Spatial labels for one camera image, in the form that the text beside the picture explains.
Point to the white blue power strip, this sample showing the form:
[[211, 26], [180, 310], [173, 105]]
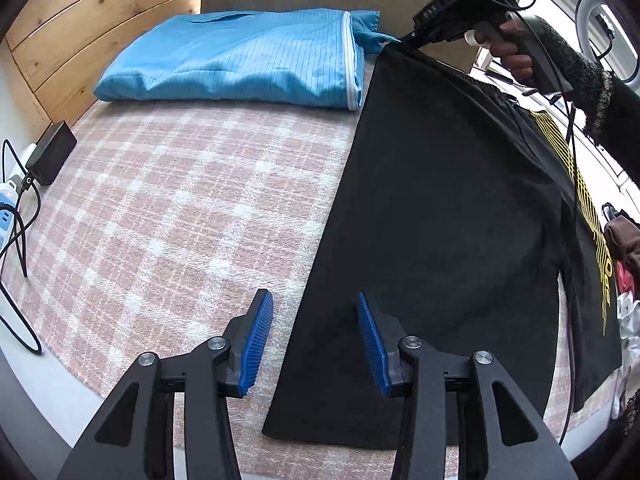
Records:
[[9, 195]]

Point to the right forearm dark sleeve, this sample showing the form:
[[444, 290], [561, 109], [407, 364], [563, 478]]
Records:
[[612, 110]]

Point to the pink garment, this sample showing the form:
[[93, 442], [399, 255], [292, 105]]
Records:
[[624, 281]]

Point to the pink plaid table cloth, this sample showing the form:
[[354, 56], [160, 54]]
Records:
[[162, 224]]

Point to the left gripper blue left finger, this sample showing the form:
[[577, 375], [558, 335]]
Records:
[[130, 436]]

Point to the pine wood headboard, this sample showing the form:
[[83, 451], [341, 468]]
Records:
[[62, 47]]

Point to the black charger brick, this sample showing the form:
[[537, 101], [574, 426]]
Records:
[[51, 152]]

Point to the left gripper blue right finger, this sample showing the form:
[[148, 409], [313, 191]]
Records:
[[500, 434]]

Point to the white shirt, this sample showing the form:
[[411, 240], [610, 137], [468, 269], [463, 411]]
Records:
[[627, 380]]

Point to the black yellow sports sweatshirt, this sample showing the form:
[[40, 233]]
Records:
[[456, 208]]

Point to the brown fleece garment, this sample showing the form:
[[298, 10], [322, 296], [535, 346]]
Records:
[[623, 240]]

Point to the person right hand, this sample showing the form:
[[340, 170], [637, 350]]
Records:
[[517, 62]]

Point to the folded blue garment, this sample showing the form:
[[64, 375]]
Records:
[[312, 57]]

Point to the white ring light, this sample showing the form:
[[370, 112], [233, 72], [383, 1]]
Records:
[[601, 38]]

